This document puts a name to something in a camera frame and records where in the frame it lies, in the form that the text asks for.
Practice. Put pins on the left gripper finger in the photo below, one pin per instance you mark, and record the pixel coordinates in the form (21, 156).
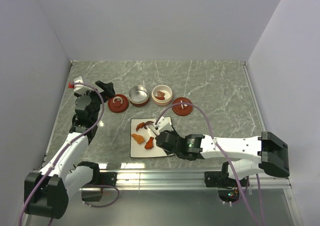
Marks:
(109, 91)
(103, 86)

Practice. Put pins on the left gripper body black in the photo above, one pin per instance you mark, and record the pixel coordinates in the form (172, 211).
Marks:
(97, 101)

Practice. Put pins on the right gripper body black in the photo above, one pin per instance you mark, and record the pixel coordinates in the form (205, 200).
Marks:
(179, 153)

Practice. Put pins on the dark red curved sausage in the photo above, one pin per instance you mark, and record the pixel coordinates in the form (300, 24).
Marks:
(148, 123)

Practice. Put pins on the brown meat slice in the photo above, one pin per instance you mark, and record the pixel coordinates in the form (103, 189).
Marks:
(160, 94)

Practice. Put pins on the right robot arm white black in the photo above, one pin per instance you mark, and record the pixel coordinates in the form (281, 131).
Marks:
(266, 153)

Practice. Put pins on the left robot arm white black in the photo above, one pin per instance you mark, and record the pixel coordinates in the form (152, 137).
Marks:
(47, 192)

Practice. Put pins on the large orange drumstick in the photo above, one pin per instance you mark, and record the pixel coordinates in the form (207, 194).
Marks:
(149, 144)

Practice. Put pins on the orange fried chicken piece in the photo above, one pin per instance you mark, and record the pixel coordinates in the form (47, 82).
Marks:
(139, 139)

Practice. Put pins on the steel bowl red base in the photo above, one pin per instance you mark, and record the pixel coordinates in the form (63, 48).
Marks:
(138, 96)

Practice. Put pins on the small orange chicken wing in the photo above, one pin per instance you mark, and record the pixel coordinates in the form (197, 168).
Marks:
(140, 126)

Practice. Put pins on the white square plate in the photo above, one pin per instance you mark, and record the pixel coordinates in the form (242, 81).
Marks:
(139, 151)

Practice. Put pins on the red lid with white tab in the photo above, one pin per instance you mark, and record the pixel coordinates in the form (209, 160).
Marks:
(182, 107)

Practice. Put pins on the pink cream round container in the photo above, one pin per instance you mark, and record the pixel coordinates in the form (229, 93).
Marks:
(168, 95)

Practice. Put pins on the red lid with ring handle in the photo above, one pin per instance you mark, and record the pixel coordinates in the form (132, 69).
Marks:
(118, 104)

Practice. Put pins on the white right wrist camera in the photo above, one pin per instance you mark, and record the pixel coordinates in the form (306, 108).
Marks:
(164, 124)

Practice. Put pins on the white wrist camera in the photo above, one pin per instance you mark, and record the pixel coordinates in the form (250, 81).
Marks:
(164, 124)
(78, 88)

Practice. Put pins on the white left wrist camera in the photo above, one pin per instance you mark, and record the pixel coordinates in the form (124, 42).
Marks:
(78, 88)

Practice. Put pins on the aluminium rail frame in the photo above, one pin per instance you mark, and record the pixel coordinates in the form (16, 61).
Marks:
(219, 89)

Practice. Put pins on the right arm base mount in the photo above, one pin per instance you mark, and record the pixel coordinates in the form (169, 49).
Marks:
(220, 179)

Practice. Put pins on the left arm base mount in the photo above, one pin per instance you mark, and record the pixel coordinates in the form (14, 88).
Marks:
(103, 179)

